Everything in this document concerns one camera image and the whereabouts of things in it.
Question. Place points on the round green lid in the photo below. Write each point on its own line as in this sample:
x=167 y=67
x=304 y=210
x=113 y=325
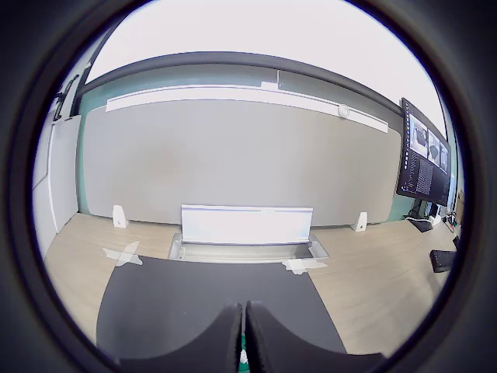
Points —
x=242 y=341

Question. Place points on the dark grey mat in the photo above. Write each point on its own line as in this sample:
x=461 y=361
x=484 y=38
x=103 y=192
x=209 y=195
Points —
x=174 y=295

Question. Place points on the white tape piece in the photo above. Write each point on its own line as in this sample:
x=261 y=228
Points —
x=122 y=254
x=303 y=266

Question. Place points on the black keyboard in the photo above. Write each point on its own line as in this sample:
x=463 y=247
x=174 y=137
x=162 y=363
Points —
x=442 y=261

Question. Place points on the black monitor stand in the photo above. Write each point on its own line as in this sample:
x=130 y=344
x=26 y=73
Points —
x=421 y=210

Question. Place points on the white partition panel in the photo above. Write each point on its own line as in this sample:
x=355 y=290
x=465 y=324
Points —
x=64 y=175
x=42 y=186

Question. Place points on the black computer monitor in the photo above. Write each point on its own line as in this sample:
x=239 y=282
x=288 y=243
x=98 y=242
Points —
x=423 y=167

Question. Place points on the round white knob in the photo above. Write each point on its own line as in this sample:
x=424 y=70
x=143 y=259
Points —
x=344 y=110

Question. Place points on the small white bracket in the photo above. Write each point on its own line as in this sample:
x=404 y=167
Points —
x=360 y=222
x=119 y=217

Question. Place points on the grey partition wall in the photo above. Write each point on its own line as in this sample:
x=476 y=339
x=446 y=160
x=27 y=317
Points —
x=233 y=163

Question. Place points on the white rail on partition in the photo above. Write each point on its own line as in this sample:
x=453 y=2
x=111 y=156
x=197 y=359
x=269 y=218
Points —
x=213 y=93

